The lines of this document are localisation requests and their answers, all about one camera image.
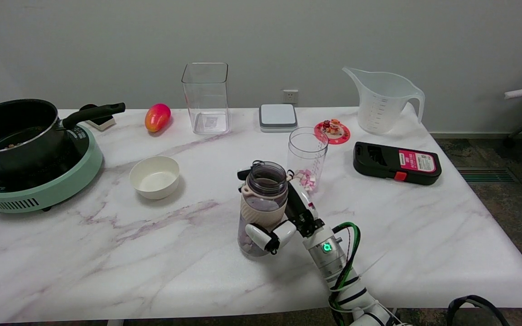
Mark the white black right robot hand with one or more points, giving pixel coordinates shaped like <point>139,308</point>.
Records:
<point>299,208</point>

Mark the grey clear bottle beige sleeve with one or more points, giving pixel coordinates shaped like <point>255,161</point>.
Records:
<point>263,213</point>

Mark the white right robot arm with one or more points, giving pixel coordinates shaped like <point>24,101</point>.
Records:
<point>329,258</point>

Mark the clear plastic cup with cubes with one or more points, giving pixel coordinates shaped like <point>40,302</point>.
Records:
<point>308,149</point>

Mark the red coaster with figurines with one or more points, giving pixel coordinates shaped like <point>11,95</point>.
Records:
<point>332,133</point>

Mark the black slicer box pink label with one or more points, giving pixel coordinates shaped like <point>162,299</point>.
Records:
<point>379,160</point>

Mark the white grey square lid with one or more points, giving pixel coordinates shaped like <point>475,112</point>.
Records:
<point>278,117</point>

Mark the clear plastic measuring jug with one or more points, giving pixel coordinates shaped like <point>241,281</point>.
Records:
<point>381,108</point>

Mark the clear square plastic container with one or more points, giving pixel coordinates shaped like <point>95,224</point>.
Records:
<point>206,99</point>

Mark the white bowl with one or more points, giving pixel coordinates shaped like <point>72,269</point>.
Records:
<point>154,179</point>

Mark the red orange toy mango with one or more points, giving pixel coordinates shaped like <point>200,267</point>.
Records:
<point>157,117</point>

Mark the floor vent grille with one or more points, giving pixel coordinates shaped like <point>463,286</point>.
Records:
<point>485,174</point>

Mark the white table leg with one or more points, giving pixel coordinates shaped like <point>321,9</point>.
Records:
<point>115,323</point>

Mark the mint green induction cooker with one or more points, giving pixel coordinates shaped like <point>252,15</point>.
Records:
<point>70,176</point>

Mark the white wall socket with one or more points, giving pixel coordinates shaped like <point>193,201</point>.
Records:
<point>290,96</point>

